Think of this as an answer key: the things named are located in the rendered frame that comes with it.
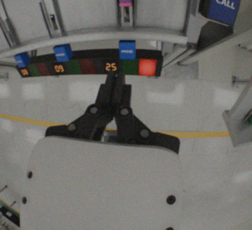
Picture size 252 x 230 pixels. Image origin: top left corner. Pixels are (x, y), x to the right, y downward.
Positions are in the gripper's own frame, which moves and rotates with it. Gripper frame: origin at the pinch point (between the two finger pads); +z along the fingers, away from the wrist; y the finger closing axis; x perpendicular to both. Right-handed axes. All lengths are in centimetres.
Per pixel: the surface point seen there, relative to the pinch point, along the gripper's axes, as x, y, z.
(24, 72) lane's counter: -4.6, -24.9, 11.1
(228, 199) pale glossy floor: -143, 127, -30
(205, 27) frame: 2.9, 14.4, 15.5
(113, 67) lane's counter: -4.9, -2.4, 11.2
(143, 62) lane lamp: -3.5, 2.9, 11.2
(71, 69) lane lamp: -5.1, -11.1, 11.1
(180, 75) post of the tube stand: -46, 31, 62
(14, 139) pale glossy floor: -95, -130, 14
